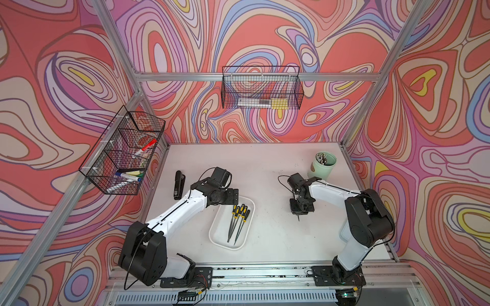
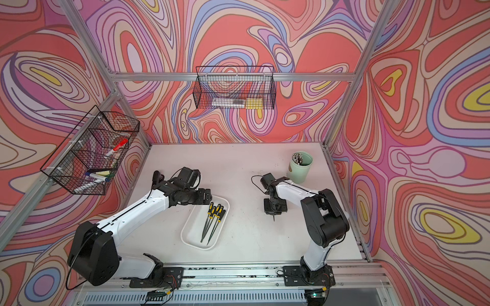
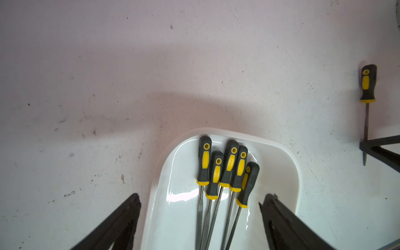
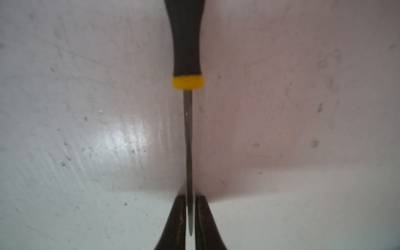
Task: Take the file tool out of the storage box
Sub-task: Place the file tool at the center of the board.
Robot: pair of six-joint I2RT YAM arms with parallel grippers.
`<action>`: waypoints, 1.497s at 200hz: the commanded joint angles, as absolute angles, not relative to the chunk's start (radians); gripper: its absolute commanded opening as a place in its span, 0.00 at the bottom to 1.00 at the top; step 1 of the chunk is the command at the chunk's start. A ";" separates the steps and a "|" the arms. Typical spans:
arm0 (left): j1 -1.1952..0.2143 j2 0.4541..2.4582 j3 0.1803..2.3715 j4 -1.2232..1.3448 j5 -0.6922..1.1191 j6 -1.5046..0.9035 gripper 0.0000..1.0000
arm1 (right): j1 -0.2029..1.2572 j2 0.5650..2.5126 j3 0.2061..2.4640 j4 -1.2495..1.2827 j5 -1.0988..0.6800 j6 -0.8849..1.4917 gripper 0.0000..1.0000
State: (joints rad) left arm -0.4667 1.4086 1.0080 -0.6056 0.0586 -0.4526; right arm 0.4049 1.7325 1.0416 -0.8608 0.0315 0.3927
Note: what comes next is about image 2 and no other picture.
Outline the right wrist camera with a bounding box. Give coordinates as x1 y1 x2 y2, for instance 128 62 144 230
260 173 276 193

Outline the white plastic storage tray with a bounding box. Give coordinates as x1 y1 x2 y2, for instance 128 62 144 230
180 196 231 251

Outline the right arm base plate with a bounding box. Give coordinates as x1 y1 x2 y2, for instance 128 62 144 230
277 265 336 288

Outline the red marker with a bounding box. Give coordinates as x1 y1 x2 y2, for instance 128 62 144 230
105 138 128 158

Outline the left black wire basket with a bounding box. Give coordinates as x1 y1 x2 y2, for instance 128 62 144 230
40 106 140 196

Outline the black wire basket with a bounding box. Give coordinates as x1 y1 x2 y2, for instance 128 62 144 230
40 106 140 196
193 65 277 110

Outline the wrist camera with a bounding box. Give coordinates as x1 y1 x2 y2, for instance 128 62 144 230
177 167 201 189
260 173 276 193

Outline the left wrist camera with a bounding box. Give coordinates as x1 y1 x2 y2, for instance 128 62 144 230
177 167 201 189

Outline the green pen cup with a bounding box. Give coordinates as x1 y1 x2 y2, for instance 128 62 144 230
287 151 313 184

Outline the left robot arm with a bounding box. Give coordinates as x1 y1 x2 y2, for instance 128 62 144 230
67 167 213 287

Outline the blue marker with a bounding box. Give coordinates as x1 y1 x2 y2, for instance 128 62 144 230
85 170 114 182

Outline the back black wire basket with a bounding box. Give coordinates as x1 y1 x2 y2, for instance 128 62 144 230
193 65 277 110

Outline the yellow item in basket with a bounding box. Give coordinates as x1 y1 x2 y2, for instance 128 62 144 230
245 98 264 110

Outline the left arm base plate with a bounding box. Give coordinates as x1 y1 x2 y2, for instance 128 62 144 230
130 253 184 289

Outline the aluminium mounting rail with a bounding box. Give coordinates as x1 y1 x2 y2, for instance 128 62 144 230
65 262 401 305

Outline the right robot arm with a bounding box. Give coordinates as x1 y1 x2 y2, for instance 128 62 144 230
260 173 350 288

